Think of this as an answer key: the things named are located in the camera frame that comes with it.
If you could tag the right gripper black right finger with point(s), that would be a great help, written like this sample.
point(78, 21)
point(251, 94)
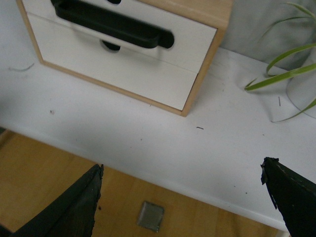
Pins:
point(293, 195)

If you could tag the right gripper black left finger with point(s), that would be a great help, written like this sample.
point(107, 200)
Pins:
point(72, 213)

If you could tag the white drawer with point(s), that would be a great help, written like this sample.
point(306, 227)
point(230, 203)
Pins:
point(128, 70)
point(191, 39)

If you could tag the wooden drawer cabinet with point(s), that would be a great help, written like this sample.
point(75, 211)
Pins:
point(213, 13)

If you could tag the metal floor socket plate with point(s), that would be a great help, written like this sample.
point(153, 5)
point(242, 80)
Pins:
point(150, 216)

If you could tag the white plant pot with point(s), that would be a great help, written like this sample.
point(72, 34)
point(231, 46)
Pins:
point(301, 90)

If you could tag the grey curtain backdrop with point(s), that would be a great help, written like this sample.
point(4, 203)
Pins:
point(264, 29)

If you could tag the black upper drawer handle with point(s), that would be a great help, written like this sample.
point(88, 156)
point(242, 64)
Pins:
point(113, 24)

